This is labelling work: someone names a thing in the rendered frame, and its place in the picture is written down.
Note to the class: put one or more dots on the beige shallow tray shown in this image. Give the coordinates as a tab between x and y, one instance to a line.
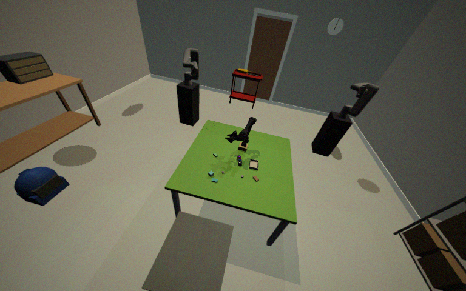
253	164

